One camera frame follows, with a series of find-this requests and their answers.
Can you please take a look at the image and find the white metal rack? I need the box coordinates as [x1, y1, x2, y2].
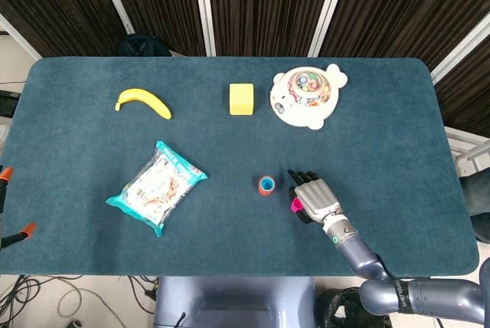
[446, 126, 490, 172]

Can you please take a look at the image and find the grey blue robot torso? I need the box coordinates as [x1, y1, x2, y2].
[153, 276, 319, 328]

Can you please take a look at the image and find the yellow banana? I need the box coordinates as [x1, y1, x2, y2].
[115, 87, 172, 120]

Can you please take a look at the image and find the white rabbit toy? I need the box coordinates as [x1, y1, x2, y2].
[269, 63, 349, 130]

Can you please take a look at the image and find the black backpack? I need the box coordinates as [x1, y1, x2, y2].
[117, 34, 172, 57]

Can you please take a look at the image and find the teal noodle package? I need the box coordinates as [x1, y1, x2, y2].
[105, 140, 208, 238]

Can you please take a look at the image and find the black box device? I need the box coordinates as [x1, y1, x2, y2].
[0, 89, 21, 117]

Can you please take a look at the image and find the teal table cloth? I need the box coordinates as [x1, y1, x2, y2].
[0, 56, 481, 277]

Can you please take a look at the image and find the black floor cable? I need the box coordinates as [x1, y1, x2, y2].
[0, 274, 83, 317]
[128, 276, 158, 303]

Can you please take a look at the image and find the dark blue denim cloth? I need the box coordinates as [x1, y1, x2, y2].
[457, 172, 490, 244]

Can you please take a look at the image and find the black clamp orange tip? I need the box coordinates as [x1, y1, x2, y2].
[0, 166, 15, 215]
[0, 222, 38, 251]

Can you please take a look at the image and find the yellow foam cube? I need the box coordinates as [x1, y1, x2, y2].
[228, 83, 255, 116]

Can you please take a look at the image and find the orange plastic cup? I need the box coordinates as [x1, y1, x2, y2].
[256, 175, 276, 196]

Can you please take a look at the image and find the black trash bin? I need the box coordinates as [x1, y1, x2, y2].
[316, 287, 391, 328]

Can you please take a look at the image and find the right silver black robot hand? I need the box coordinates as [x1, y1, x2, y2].
[286, 169, 343, 226]

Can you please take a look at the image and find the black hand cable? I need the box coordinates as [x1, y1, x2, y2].
[373, 253, 445, 328]

